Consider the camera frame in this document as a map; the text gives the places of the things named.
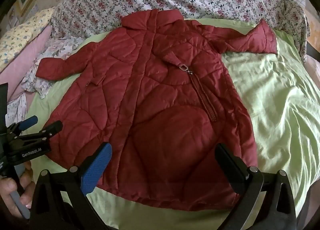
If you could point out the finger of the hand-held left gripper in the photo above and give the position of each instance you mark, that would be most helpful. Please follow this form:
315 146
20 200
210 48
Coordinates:
29 121
51 128

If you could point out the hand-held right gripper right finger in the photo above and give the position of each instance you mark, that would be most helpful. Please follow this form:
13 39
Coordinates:
228 165

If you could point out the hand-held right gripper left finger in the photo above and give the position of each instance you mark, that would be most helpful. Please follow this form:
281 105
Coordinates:
96 167

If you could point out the red quilted jacket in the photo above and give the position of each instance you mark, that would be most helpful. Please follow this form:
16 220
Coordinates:
155 110

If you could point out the person's left hand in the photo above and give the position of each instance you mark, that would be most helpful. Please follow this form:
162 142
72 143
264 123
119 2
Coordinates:
28 195

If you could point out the white floral cloth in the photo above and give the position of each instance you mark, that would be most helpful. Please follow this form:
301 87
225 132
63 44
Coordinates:
47 57

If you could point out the pink cloth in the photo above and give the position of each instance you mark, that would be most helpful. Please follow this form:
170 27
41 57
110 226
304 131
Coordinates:
25 55

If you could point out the light green bed sheet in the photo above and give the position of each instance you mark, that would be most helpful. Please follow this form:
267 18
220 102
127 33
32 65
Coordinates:
280 110

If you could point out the yellow floral pillow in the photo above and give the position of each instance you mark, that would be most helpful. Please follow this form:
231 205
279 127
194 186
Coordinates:
22 35

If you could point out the dark furniture edge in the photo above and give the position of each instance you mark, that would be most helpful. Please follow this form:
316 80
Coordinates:
313 51

